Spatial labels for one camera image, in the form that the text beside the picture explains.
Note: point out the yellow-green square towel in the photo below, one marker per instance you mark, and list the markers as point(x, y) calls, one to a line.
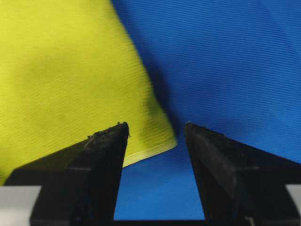
point(67, 70)

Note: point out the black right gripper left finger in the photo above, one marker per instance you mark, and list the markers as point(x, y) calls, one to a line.
point(76, 186)

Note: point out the blue table cloth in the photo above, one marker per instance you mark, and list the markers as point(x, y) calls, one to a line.
point(233, 66)

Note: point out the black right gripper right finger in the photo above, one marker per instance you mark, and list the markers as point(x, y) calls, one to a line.
point(240, 185)

